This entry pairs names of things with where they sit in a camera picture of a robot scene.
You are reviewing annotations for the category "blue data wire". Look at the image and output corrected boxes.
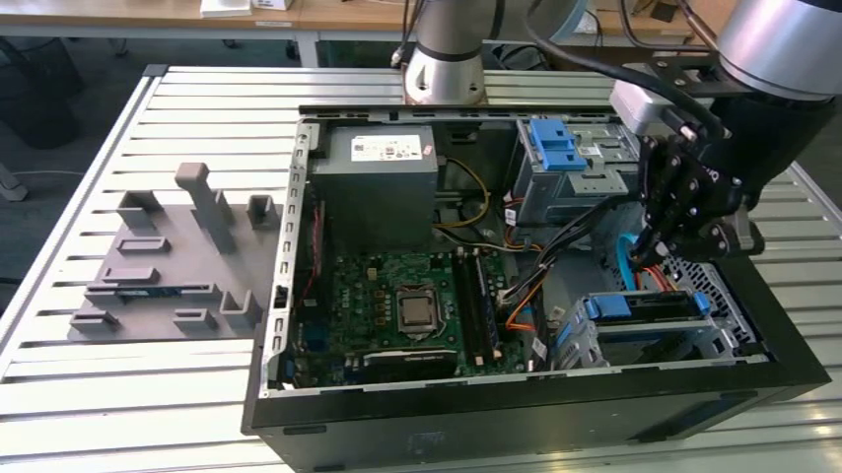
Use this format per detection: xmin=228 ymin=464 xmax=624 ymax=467
xmin=616 ymin=232 xmax=651 ymax=293

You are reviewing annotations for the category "grey metal disk bay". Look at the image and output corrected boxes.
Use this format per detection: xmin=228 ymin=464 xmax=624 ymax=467
xmin=552 ymin=288 xmax=745 ymax=371

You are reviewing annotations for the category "blue plastic drive latch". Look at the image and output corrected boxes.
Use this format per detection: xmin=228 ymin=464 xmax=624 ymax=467
xmin=529 ymin=119 xmax=590 ymax=172

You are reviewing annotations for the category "grey metal drive cage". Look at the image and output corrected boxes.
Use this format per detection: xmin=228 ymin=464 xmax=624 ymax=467
xmin=513 ymin=115 xmax=651 ymax=228

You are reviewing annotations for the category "RAM stick with black chips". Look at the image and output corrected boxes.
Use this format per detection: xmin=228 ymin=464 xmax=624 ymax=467
xmin=472 ymin=248 xmax=506 ymax=365

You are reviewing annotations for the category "grey power supply unit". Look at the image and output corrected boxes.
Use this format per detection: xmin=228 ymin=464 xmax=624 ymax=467
xmin=309 ymin=122 xmax=441 ymax=255

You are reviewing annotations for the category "silver CPU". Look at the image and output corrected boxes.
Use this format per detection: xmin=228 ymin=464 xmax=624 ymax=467
xmin=398 ymin=295 xmax=436 ymax=329

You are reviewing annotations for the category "green motherboard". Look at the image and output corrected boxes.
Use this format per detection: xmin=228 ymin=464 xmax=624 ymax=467
xmin=289 ymin=248 xmax=528 ymax=380

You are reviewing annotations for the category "black graphics card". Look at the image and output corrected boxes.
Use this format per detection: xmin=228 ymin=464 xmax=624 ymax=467
xmin=360 ymin=347 xmax=460 ymax=383

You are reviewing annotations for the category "black open PC case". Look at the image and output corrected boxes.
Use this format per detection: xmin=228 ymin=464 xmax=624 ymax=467
xmin=240 ymin=103 xmax=835 ymax=469

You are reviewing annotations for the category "white cardboard box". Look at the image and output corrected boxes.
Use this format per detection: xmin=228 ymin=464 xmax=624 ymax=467
xmin=201 ymin=0 xmax=256 ymax=20

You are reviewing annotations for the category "grey parts rack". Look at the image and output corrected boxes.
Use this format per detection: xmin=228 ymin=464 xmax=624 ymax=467
xmin=65 ymin=162 xmax=292 ymax=344

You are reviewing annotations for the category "dark blue RAM stick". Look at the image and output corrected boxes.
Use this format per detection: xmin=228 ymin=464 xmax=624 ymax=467
xmin=115 ymin=287 xmax=179 ymax=300

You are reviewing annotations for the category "black mesh waste bin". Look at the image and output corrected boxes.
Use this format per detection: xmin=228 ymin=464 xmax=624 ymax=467
xmin=0 ymin=36 xmax=86 ymax=150

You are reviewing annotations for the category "pale grey furniture foot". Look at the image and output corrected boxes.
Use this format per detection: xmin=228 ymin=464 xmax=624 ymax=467
xmin=0 ymin=162 xmax=33 ymax=203

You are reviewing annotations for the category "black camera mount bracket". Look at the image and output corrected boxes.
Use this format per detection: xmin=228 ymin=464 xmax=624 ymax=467
xmin=648 ymin=51 xmax=725 ymax=98

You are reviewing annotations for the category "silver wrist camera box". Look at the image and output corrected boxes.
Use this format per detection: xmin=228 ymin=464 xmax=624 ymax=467
xmin=609 ymin=81 xmax=673 ymax=134

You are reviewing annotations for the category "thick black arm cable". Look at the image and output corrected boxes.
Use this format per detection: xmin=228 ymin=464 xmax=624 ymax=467
xmin=522 ymin=0 xmax=733 ymax=142

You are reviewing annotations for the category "black wire bundle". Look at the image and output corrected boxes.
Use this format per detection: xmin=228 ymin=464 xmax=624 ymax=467
xmin=500 ymin=189 xmax=651 ymax=319

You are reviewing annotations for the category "yellow wire bundle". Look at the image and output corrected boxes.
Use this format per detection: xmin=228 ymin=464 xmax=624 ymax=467
xmin=436 ymin=156 xmax=494 ymax=231

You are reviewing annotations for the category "orange flat wire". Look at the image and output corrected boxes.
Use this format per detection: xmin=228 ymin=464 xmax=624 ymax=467
xmin=506 ymin=303 xmax=538 ymax=332

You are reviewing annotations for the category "wooden desk white frame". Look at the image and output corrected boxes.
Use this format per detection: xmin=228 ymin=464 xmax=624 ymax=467
xmin=0 ymin=0 xmax=302 ymax=58
xmin=296 ymin=0 xmax=719 ymax=68

